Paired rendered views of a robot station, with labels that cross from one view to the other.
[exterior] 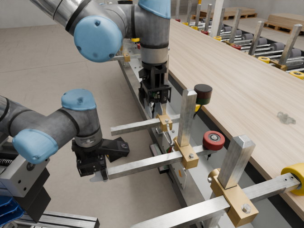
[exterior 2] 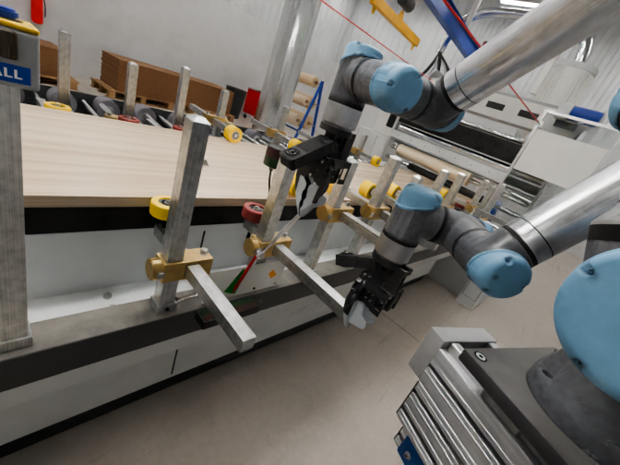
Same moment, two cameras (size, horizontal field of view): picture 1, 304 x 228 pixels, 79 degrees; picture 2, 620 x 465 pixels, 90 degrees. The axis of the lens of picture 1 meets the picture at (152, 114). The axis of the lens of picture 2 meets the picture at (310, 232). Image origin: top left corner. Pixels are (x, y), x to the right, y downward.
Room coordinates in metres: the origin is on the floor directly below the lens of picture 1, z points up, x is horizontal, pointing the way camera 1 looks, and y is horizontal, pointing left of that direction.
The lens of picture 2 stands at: (0.87, 0.57, 1.27)
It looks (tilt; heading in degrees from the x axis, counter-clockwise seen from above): 23 degrees down; 235
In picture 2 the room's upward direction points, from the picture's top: 21 degrees clockwise
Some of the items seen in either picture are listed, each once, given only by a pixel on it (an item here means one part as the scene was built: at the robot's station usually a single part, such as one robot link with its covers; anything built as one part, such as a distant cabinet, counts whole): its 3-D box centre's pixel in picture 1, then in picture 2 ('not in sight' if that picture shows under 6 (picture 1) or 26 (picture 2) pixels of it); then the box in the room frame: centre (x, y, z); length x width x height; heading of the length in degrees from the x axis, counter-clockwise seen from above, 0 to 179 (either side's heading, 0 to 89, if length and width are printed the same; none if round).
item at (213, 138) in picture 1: (211, 146); (252, 222); (0.51, -0.24, 0.85); 0.08 x 0.08 x 0.11
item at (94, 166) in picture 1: (91, 154); (380, 280); (0.38, 0.19, 0.97); 0.09 x 0.08 x 0.12; 107
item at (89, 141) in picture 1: (88, 135); (395, 247); (0.38, 0.18, 1.05); 0.08 x 0.08 x 0.05
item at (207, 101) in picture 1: (201, 97); (275, 161); (0.53, -0.17, 1.08); 0.06 x 0.06 x 0.02
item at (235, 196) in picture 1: (229, 194); (334, 212); (0.26, -0.20, 0.95); 0.14 x 0.06 x 0.05; 17
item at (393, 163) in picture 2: not in sight; (369, 215); (0.04, -0.27, 0.93); 0.04 x 0.04 x 0.48; 17
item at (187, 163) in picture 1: (185, 150); (267, 244); (0.50, -0.13, 0.85); 0.14 x 0.06 x 0.05; 17
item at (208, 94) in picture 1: (202, 91); (278, 152); (0.53, -0.17, 1.10); 0.06 x 0.06 x 0.02
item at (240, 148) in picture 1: (220, 197); (325, 226); (0.28, -0.20, 0.89); 0.04 x 0.04 x 0.48; 17
